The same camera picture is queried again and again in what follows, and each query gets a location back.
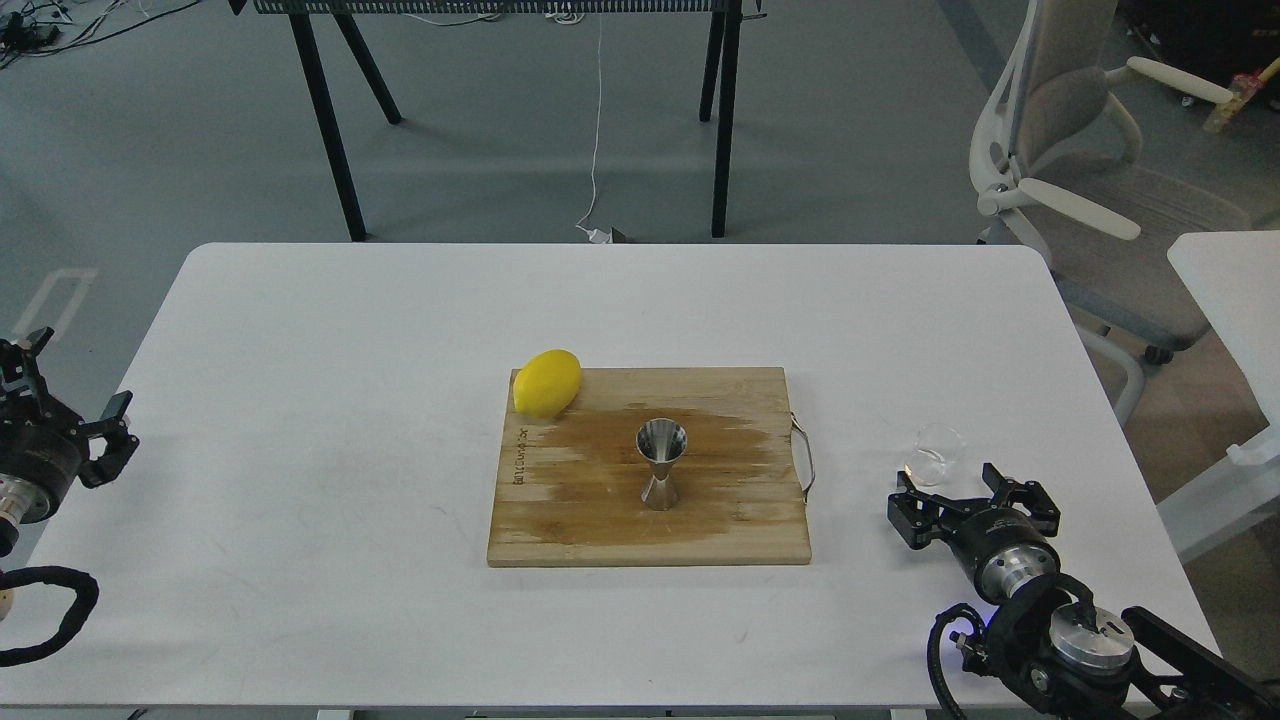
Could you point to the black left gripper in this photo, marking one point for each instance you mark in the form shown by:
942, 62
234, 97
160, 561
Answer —
42, 453

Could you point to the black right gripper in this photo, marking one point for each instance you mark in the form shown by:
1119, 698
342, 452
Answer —
999, 549

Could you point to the small clear glass cup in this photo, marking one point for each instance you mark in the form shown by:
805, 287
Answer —
938, 448

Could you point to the steel double jigger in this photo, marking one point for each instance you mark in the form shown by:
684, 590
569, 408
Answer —
662, 442

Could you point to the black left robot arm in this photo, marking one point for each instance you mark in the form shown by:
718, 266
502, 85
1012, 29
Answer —
84, 589

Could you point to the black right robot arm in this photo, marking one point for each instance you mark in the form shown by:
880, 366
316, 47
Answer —
1049, 642

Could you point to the white side table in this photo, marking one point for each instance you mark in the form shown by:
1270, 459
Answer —
1233, 277

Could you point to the grey white office chair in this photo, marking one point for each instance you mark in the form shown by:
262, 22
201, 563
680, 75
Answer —
1054, 164

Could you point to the wooden cutting board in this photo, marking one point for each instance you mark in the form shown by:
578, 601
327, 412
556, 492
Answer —
569, 491

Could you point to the yellow lemon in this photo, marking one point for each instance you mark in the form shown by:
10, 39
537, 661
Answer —
547, 385

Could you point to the yellow red object on floor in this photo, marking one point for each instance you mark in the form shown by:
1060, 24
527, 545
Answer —
1242, 89

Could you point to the metal board handle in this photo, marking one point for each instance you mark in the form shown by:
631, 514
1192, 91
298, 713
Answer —
803, 450

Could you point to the black metal frame table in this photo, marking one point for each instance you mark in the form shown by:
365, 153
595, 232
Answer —
459, 93

